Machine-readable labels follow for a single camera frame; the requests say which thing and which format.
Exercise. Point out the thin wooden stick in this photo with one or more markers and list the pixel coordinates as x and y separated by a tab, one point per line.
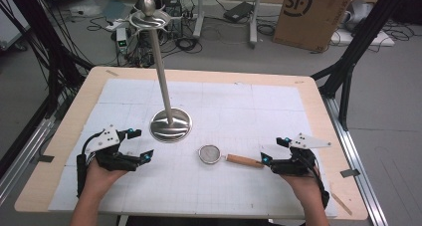
341	203

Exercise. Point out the white grid mat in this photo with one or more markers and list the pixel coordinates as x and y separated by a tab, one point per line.
215	192

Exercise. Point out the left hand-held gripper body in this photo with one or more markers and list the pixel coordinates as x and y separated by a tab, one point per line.
105	140

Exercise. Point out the white metal floor stand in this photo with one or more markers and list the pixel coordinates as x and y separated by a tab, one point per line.
254	23

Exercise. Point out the black frame strut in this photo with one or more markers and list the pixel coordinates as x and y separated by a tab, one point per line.
363	33

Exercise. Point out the white power strip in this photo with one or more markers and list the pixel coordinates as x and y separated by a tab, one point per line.
112	26

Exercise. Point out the aluminium rail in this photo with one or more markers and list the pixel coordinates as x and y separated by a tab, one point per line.
356	159
23	156

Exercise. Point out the black tape piece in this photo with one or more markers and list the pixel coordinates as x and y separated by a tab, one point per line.
45	158
350	173

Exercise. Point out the grey rounded object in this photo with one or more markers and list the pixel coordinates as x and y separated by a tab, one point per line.
360	12

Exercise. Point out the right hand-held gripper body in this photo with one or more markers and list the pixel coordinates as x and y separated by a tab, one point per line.
307	141

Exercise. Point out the white flat board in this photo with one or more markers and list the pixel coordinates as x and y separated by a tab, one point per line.
381	40

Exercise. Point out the person's right hand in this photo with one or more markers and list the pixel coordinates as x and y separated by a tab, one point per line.
303	187

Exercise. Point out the brown cardboard box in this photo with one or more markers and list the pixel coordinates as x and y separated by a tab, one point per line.
315	23

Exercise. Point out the flat black device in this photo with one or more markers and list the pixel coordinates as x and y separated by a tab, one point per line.
239	11

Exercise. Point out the power supply with green display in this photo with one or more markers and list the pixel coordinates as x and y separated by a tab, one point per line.
122	40

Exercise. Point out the steel utensil stand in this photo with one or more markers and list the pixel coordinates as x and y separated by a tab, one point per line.
164	86

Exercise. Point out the person's left hand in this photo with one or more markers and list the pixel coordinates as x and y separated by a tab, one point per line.
101	181

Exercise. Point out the black computer tower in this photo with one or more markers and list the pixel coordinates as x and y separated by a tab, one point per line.
172	2

